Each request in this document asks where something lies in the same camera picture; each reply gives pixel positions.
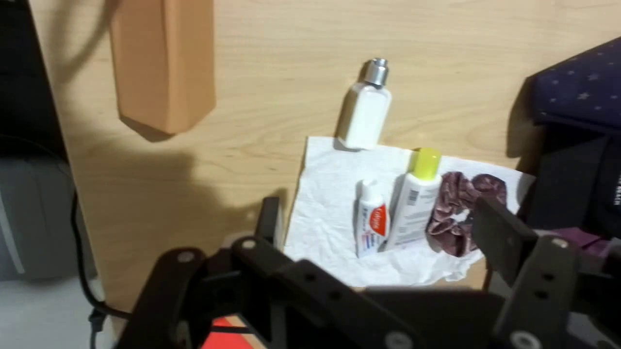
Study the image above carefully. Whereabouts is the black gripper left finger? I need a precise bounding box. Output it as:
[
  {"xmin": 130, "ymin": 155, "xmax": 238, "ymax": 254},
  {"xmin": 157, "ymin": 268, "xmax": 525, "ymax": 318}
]
[{"xmin": 114, "ymin": 194, "xmax": 415, "ymax": 349}]

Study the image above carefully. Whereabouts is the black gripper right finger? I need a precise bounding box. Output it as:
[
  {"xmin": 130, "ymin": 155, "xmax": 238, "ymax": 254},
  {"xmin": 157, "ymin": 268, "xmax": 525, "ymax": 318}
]
[{"xmin": 467, "ymin": 192, "xmax": 621, "ymax": 349}]

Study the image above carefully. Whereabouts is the wooden block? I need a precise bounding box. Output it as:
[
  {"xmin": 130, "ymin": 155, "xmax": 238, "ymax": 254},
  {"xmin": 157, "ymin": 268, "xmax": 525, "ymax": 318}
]
[{"xmin": 106, "ymin": 0, "xmax": 217, "ymax": 138}]

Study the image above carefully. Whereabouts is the red plastic object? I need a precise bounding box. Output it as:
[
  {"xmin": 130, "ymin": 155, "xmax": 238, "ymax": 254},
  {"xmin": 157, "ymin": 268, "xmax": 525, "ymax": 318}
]
[{"xmin": 207, "ymin": 314, "xmax": 260, "ymax": 349}]

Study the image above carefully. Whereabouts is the maroon garment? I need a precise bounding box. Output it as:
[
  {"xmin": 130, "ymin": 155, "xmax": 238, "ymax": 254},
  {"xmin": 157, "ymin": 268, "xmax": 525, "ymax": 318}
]
[{"xmin": 549, "ymin": 225, "xmax": 621, "ymax": 262}]

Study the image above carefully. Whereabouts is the clear bag with red contents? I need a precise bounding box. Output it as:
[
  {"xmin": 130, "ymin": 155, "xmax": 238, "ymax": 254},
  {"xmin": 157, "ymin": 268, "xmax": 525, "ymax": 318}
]
[{"xmin": 281, "ymin": 134, "xmax": 535, "ymax": 291}]

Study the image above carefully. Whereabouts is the black cap with logo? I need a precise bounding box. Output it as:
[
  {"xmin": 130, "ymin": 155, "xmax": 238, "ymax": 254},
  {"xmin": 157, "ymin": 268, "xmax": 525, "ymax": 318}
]
[{"xmin": 516, "ymin": 122, "xmax": 621, "ymax": 243}]

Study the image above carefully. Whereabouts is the maroon scrunchie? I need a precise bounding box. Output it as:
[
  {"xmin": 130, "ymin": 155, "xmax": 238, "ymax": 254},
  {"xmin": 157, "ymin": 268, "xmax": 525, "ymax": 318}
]
[{"xmin": 423, "ymin": 169, "xmax": 514, "ymax": 258}]

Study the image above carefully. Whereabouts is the small red white tube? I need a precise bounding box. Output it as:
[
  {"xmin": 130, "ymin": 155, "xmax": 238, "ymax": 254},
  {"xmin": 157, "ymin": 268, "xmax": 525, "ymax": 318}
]
[{"xmin": 351, "ymin": 179, "xmax": 392, "ymax": 260}]

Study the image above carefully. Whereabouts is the white tube yellow cap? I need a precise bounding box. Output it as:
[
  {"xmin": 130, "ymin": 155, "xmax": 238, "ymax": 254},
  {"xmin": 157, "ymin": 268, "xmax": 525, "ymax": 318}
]
[{"xmin": 384, "ymin": 146, "xmax": 444, "ymax": 252}]

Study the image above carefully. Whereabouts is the silver monitor stand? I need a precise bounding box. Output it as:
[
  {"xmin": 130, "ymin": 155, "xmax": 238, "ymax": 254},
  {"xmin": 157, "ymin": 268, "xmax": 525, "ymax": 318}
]
[{"xmin": 0, "ymin": 157, "xmax": 81, "ymax": 283}]

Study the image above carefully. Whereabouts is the black computer monitor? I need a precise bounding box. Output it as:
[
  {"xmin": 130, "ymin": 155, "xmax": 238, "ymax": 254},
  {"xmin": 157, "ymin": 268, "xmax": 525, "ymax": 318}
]
[{"xmin": 0, "ymin": 0, "xmax": 69, "ymax": 163}]

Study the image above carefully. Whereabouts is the black desk cable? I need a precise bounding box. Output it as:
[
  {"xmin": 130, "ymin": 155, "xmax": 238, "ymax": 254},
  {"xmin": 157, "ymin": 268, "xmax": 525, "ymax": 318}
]
[{"xmin": 68, "ymin": 192, "xmax": 132, "ymax": 349}]

